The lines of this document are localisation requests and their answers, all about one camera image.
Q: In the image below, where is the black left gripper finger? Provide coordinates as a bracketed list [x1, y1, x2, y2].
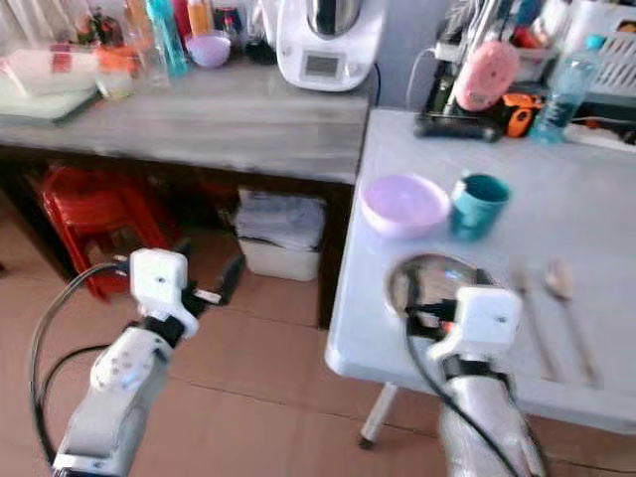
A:
[217, 252, 245, 307]

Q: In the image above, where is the round metal plate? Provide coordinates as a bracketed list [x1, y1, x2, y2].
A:
[387, 252, 486, 327]

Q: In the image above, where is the metal fork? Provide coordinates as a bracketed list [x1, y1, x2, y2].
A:
[510, 262, 559, 385]

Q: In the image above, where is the white bin with grey bag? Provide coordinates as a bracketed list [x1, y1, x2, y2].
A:
[236, 188, 328, 283]

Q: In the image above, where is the teal cup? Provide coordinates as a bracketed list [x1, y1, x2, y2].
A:
[448, 172, 512, 242]

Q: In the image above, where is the metal spoon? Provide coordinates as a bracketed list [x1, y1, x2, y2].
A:
[544, 259, 600, 389]

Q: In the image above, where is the large lilac plastic bowl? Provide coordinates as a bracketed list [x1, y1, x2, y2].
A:
[359, 174, 452, 240]

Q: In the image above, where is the white table leg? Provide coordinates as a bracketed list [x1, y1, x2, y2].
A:
[360, 382, 404, 449]

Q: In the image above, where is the red plastic stool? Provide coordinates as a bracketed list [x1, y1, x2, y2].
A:
[39, 165, 162, 300]

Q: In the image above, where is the long black device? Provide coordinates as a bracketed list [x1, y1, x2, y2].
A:
[414, 113, 504, 143]

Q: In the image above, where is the grey wooden counter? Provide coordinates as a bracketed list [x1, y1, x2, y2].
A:
[0, 64, 375, 331]

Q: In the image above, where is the orange and black tool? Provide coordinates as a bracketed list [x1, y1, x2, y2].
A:
[501, 91, 546, 139]

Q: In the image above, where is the clear water bottle blue cap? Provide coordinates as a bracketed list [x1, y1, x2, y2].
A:
[531, 34, 608, 146]

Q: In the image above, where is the pink oval gadget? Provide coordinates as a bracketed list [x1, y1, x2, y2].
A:
[451, 39, 522, 113]

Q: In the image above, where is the clear drinking glass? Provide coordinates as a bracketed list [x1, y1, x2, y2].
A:
[93, 64, 136, 101]

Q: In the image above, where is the pale green cutting board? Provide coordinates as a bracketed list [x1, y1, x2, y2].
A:
[0, 79, 101, 126]

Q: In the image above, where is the small purple bowl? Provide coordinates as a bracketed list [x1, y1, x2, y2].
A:
[186, 31, 234, 70]

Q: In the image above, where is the white kitchen food processor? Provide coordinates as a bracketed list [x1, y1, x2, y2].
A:
[274, 0, 382, 93]

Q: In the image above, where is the tall blue bottle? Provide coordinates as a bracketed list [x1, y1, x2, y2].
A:
[145, 0, 191, 80]

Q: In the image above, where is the clear plastic container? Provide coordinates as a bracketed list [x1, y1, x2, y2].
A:
[4, 47, 106, 98]

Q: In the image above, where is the orange bottle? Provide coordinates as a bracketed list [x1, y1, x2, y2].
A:
[186, 0, 216, 38]

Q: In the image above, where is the white plastic basket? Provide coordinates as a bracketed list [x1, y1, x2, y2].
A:
[560, 0, 636, 63]

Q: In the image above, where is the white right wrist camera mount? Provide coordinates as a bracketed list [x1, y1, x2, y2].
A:
[431, 285, 524, 365]

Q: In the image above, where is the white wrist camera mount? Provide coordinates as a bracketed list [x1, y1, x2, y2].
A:
[431, 285, 524, 365]
[129, 247, 191, 339]

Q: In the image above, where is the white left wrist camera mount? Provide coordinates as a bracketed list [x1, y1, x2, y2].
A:
[129, 247, 191, 339]

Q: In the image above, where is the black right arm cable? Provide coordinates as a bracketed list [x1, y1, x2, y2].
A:
[403, 298, 508, 477]

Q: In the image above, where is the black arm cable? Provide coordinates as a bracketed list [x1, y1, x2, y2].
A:
[403, 298, 508, 477]
[27, 259, 136, 470]

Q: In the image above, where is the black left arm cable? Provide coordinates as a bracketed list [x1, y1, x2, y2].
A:
[27, 259, 136, 470]

